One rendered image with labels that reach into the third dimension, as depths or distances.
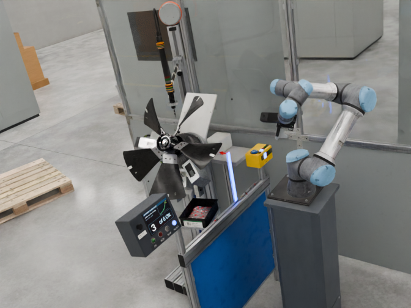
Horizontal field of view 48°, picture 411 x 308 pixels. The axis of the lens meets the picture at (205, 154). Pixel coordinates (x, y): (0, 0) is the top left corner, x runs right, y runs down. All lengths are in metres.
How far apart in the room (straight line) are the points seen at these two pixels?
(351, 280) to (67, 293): 2.15
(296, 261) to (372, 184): 0.84
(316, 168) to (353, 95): 0.40
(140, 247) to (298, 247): 0.89
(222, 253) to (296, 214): 0.57
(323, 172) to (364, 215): 1.10
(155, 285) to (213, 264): 1.04
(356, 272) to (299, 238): 1.11
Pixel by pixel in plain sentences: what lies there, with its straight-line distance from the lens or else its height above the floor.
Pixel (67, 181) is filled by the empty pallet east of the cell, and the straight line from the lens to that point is 5.35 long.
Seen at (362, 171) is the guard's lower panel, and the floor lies 0.79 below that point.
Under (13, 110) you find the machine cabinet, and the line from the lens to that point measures 8.38.
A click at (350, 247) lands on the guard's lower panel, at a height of 0.14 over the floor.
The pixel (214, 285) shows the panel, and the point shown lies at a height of 0.49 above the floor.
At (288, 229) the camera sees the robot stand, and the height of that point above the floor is 0.85.
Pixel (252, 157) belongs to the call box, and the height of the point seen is 1.05.
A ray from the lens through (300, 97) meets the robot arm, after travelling 2.06.
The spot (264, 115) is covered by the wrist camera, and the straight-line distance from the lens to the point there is 2.23.
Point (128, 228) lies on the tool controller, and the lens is 2.06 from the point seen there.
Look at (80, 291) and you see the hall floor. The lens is 3.86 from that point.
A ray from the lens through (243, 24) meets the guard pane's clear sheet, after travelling 3.15.
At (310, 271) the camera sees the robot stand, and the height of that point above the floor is 0.60.
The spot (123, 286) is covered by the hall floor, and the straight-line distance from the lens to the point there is 3.74.
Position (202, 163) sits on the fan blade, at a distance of 2.65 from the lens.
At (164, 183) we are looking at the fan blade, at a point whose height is 1.01.
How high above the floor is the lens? 2.29
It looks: 25 degrees down
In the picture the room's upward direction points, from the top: 11 degrees counter-clockwise
